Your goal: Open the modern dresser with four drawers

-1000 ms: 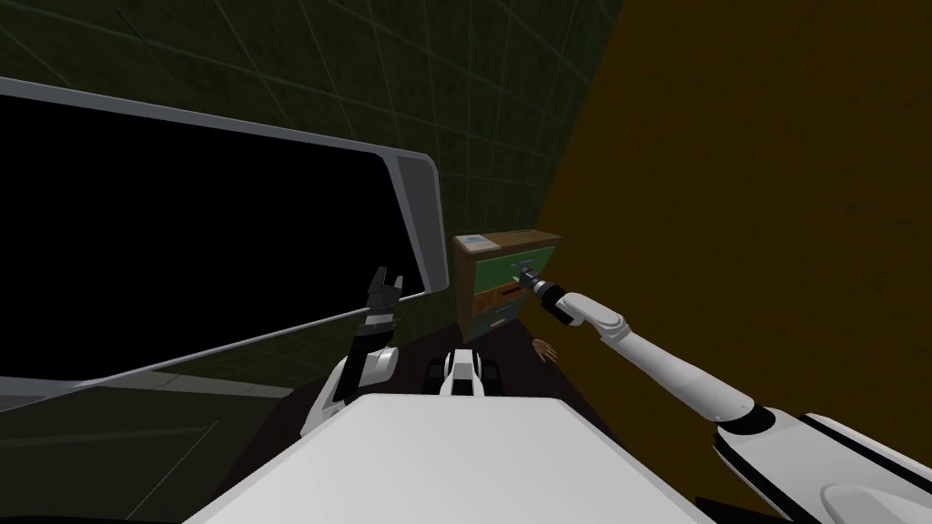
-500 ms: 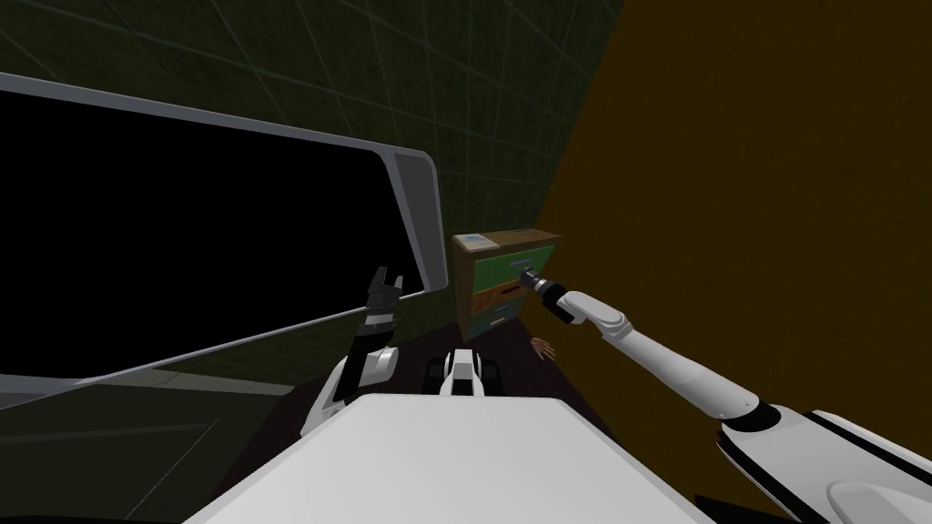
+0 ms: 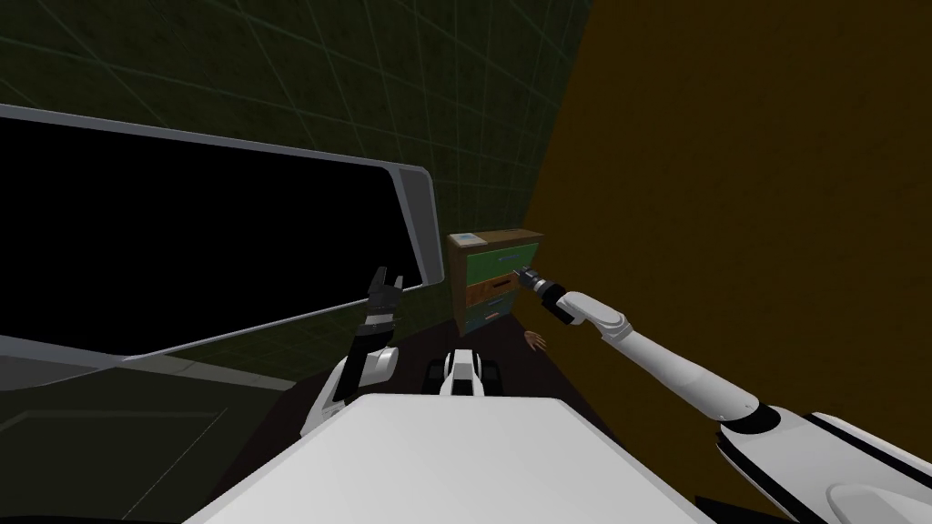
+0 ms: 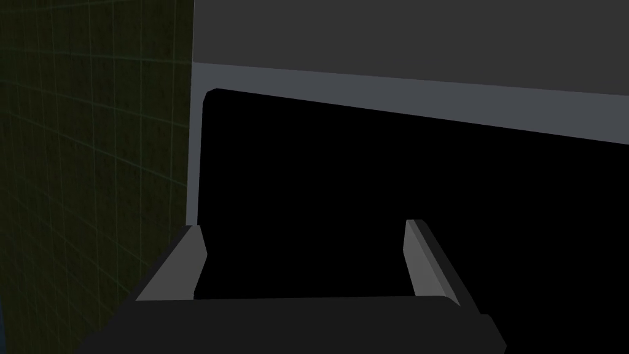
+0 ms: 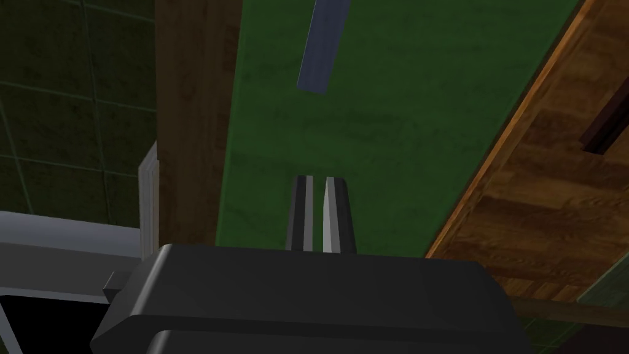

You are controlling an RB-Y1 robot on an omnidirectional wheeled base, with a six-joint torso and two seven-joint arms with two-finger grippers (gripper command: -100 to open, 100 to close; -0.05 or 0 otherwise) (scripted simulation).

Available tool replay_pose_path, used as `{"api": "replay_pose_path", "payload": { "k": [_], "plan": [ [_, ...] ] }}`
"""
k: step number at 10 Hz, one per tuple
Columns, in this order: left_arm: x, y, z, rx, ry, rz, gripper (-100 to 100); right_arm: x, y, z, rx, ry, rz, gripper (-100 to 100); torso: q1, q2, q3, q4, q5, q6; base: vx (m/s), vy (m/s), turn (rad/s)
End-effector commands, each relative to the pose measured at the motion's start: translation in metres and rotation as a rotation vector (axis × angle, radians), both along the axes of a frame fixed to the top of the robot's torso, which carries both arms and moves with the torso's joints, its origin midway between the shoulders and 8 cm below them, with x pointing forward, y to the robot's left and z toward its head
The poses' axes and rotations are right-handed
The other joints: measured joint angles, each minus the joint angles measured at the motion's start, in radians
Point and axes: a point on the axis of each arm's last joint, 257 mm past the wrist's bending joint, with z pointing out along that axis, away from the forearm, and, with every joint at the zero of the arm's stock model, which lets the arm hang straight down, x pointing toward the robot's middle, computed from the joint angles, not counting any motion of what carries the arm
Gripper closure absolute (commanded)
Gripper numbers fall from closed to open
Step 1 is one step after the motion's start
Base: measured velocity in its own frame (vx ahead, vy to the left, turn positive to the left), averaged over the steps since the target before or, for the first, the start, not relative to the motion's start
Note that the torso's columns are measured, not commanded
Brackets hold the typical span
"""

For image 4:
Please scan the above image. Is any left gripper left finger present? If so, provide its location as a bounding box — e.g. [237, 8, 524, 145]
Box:
[128, 224, 209, 302]

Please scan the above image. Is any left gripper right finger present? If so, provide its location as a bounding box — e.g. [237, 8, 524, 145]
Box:
[402, 218, 480, 314]

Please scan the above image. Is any grey appliance with black door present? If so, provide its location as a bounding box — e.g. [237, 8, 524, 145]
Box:
[186, 61, 629, 354]

